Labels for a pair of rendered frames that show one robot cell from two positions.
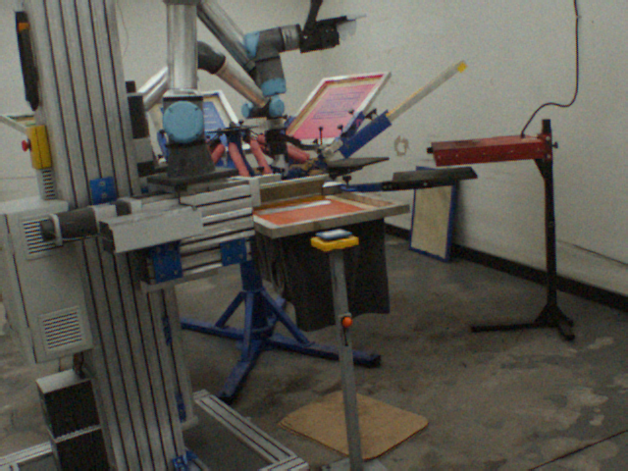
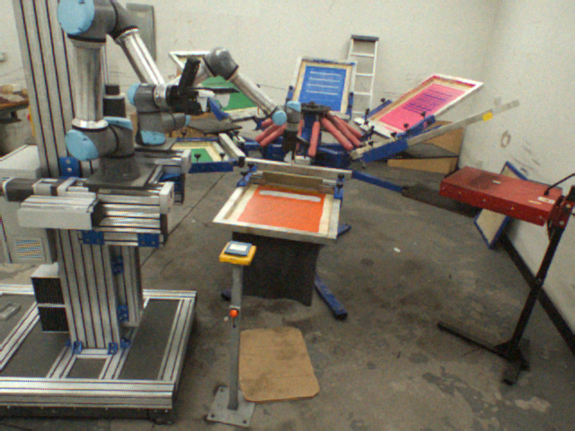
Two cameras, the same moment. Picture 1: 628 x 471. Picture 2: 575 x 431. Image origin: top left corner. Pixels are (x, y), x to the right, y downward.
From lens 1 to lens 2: 1.45 m
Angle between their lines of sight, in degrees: 29
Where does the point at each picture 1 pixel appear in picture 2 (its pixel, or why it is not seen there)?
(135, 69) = (335, 21)
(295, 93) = (454, 67)
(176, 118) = (71, 142)
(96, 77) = (66, 82)
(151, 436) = (95, 325)
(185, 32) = (82, 73)
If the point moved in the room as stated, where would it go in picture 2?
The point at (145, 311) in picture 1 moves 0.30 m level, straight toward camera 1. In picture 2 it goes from (98, 251) to (51, 285)
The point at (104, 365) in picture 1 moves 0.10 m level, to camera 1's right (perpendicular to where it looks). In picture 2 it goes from (66, 275) to (80, 281)
